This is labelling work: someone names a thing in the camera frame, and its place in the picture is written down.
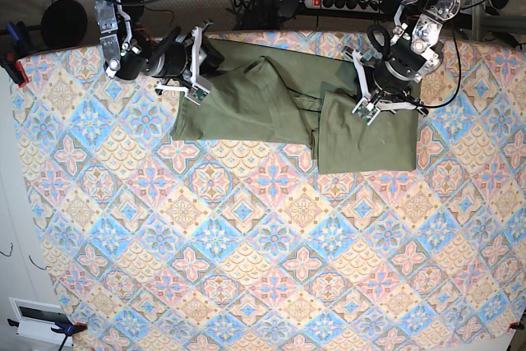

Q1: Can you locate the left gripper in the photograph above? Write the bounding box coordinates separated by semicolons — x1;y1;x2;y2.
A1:
367;61;413;100

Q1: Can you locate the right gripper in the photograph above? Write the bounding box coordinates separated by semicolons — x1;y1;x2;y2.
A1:
154;40;224;78

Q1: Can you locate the olive green t-shirt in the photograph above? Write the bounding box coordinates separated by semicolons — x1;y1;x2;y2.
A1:
171;39;418;174

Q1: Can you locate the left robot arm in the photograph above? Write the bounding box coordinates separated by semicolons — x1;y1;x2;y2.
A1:
354;0;461;109

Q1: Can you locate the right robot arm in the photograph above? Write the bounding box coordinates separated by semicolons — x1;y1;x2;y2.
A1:
95;0;224;81

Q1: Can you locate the white power strip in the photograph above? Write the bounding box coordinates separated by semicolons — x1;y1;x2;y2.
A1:
303;0;380;12

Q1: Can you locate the black round stool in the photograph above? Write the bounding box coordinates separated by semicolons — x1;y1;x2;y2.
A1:
40;0;88;49

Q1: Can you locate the blue orange clamp upper left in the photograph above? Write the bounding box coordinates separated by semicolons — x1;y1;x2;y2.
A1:
1;21;30;87

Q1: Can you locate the blue orange clamp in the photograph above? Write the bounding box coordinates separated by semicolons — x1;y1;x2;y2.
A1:
7;317;88;348
1;21;30;87

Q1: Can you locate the patterned tile tablecloth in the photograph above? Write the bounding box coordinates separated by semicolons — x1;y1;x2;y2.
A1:
12;43;525;350

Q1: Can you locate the orange clamp lower right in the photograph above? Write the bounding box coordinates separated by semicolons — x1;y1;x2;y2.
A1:
509;321;525;330

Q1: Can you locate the blue orange clamp lower left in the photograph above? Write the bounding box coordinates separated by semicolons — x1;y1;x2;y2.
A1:
7;317;88;348

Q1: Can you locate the white floor vent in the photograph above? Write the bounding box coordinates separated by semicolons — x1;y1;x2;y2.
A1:
7;297;70;345

